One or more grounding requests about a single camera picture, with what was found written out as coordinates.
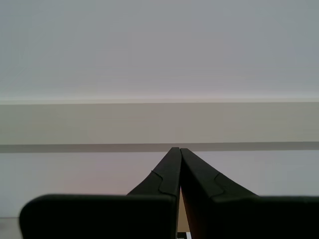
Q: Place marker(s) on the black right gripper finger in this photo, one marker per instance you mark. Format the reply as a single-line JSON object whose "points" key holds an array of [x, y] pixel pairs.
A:
{"points": [[224, 214], [149, 211]]}

